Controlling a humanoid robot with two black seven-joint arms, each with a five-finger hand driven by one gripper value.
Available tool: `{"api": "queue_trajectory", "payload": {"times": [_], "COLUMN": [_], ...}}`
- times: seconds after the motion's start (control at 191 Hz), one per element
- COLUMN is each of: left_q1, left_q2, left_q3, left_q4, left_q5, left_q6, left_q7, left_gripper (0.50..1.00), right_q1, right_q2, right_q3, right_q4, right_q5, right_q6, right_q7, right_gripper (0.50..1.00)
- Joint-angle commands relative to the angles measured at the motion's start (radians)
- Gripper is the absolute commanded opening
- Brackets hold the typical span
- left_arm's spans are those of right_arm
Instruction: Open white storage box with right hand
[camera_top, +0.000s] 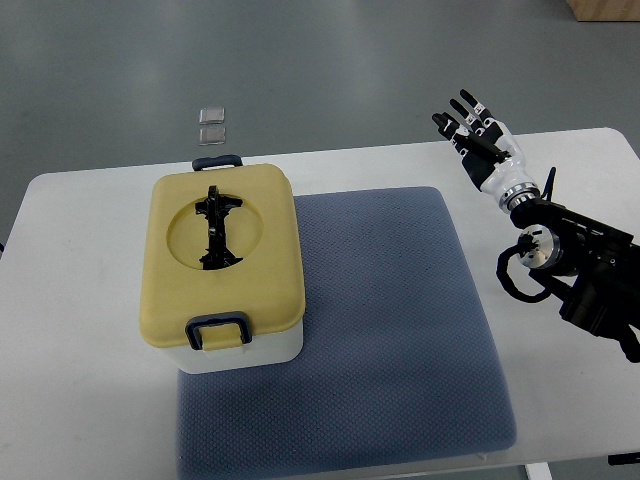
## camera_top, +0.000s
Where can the upper clear floor marker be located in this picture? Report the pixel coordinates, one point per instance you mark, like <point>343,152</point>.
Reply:
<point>212,115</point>

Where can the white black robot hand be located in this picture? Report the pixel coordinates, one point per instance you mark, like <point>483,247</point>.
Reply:
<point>490,155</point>

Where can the blue grey fabric mat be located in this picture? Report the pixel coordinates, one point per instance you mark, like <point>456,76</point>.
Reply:
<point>398,362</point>

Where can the dark blue front latch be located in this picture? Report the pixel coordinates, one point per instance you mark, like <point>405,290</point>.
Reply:
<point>196,325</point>

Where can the dark blue latch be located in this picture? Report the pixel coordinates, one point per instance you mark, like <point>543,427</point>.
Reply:
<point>227,160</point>
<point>196,325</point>

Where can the dark blue rear latch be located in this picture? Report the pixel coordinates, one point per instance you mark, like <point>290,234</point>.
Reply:
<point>227,160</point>

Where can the white storage box base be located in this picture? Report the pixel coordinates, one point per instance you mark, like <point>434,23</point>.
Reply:
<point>263,350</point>

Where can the black lid handle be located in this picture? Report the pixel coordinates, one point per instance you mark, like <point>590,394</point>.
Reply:
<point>215,208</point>

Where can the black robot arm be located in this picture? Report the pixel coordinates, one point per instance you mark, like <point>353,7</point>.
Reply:
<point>591,267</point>

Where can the yellow storage box lid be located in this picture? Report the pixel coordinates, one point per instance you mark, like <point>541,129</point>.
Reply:
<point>267,285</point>

